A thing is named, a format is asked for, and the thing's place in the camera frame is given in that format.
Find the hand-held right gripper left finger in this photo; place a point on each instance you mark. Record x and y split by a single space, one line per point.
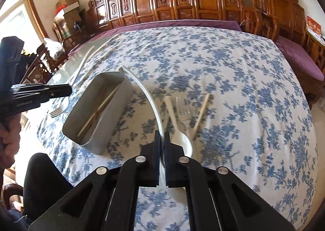
152 167

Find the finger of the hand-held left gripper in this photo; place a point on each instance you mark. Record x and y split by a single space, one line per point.
40 94
40 88

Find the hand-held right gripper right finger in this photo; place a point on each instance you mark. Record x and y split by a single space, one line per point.
175 170

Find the grey metal rectangular tin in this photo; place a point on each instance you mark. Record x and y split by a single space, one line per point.
111 124

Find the wooden chopstick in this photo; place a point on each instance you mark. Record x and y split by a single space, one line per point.
101 105
201 114
97 114

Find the clear plastic fork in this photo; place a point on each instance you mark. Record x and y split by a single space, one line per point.
182 106

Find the person's left hand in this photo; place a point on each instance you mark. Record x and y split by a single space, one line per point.
11 147

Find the clear plastic bag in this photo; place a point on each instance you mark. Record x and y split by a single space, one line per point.
53 45

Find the black desk lamp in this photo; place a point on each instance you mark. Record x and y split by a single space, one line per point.
76 26

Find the stacked brown cardboard boxes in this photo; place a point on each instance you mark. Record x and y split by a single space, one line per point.
72 21

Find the red ornament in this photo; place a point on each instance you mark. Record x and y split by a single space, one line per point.
60 9

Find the long white box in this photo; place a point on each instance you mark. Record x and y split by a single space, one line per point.
71 7

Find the person's black trouser leg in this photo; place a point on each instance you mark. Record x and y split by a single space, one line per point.
43 182

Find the dark wooden chair armrest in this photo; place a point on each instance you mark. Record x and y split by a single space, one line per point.
11 190

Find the blue floral tablecloth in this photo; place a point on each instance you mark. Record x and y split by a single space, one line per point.
215 56

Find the long purple sofa cushion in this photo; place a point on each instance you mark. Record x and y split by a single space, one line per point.
165 23

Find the purple armchair cushion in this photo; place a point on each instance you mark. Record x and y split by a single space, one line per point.
299 56

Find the wooden side table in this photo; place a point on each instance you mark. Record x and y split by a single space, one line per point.
314 48

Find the carved wooden armchair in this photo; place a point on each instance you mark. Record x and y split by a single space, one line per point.
279 5

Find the red desk calendar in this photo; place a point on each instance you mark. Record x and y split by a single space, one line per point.
313 24

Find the wooden door frame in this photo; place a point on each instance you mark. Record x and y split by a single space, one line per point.
33 5

